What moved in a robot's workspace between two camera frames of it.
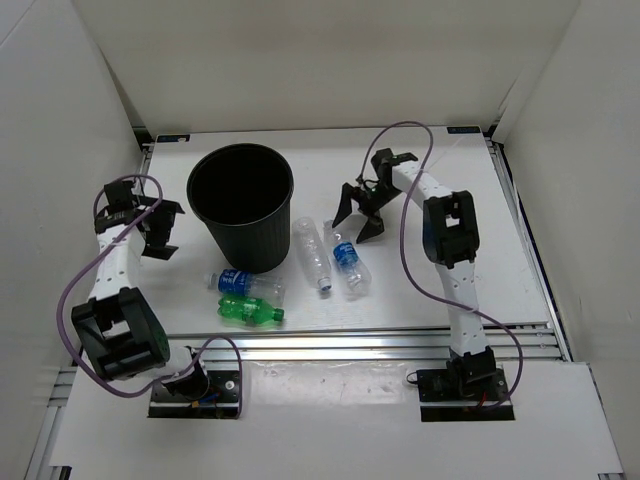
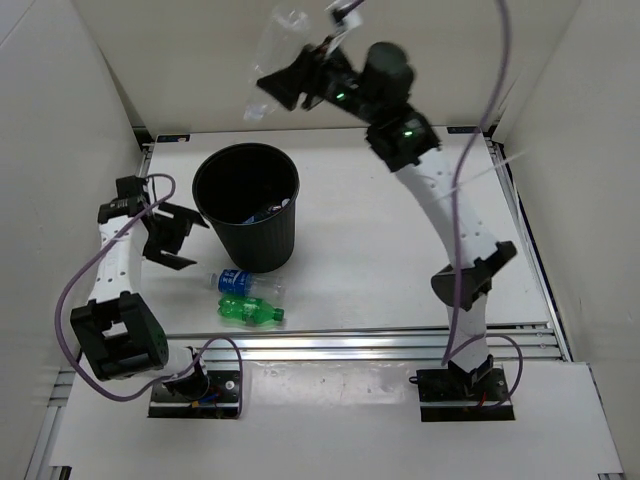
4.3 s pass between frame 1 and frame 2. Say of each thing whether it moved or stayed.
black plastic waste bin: stayed
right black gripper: moved
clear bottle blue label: moved
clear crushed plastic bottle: moved
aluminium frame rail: stayed
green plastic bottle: stayed
